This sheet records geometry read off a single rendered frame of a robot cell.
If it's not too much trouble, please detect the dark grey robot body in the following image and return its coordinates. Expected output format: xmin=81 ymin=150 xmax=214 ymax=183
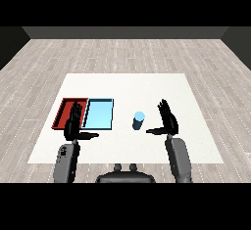
xmin=95 ymin=163 xmax=157 ymax=184

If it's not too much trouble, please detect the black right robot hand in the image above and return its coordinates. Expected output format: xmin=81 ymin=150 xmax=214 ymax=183
xmin=145 ymin=98 xmax=180 ymax=137

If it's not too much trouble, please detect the small blue can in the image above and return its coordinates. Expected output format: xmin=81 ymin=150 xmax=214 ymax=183
xmin=131 ymin=111 xmax=146 ymax=131

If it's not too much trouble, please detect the red shallow open box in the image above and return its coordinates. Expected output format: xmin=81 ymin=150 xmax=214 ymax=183
xmin=51 ymin=97 xmax=89 ymax=131

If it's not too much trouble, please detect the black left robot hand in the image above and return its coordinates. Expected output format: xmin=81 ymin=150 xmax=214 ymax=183
xmin=63 ymin=101 xmax=100 ymax=143

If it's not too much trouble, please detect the light blue shallow open box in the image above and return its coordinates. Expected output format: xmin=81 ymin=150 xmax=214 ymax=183
xmin=80 ymin=97 xmax=115 ymax=131

